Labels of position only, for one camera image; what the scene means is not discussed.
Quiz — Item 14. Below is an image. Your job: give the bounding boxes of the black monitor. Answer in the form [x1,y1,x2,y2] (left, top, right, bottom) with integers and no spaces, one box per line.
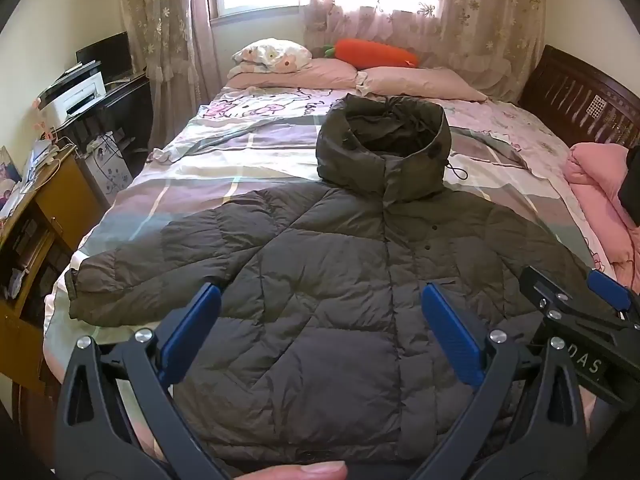
[75,31,133,83]

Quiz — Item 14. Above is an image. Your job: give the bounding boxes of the white printer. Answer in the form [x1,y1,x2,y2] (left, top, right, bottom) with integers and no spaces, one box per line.
[39,71,107,123]

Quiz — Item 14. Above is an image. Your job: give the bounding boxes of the beige floral lace curtain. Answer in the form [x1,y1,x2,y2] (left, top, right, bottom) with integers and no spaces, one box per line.
[117,0,223,151]

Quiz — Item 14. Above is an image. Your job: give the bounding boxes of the white floral pillow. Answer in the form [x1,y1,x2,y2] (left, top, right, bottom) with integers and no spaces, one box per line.
[231,37,313,74]

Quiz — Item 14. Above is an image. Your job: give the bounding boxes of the yellow wooden cabinet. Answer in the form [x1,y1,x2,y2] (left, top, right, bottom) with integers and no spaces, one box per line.
[0,152,106,396]

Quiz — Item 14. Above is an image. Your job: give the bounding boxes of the printed picture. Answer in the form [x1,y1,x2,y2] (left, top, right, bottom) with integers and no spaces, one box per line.
[0,146,23,216]

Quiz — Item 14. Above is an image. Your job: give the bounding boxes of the orange carrot plush toy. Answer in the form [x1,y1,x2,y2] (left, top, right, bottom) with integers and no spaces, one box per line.
[322,39,421,70]

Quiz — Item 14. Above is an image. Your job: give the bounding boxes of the pile of papers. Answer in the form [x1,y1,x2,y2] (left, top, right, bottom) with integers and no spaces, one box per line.
[22,139,76,192]

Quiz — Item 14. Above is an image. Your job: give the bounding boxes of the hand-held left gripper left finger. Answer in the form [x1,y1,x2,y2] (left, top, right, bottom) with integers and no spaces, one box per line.
[54,282,236,480]

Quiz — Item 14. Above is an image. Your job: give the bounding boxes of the pink blanket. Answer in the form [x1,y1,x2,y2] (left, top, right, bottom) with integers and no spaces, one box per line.
[565,142,640,291]

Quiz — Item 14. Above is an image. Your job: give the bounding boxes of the dark wooden headboard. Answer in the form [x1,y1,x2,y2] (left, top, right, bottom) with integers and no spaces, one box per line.
[517,44,640,148]

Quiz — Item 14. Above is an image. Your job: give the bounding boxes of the dark cloth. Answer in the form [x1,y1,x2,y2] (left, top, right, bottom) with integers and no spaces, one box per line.
[619,145,640,211]

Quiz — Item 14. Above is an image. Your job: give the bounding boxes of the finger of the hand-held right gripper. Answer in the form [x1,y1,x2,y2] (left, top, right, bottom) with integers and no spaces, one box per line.
[586,269,640,328]
[519,266,640,333]

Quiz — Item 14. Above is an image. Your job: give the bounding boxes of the dark olive hooded puffer jacket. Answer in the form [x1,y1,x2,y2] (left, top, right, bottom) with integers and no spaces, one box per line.
[67,94,608,467]

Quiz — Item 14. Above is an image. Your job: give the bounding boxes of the white floral print box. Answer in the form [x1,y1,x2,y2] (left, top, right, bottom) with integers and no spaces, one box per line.
[80,132,133,198]

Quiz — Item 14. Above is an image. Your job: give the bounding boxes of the pink pillow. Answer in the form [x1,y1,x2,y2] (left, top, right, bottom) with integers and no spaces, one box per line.
[227,57,361,90]
[356,66,488,103]

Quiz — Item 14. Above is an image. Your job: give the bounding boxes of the pink floral lace curtain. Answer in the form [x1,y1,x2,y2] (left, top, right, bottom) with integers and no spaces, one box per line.
[302,0,548,106]

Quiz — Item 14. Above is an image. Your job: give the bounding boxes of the person's left hand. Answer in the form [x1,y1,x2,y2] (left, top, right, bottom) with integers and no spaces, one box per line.
[227,461,349,480]

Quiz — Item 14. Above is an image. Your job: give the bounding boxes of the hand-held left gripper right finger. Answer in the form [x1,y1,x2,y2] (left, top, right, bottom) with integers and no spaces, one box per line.
[410,282,590,480]

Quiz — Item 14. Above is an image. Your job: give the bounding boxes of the dark desk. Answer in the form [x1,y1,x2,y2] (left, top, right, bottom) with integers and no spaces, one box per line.
[50,72,153,166]

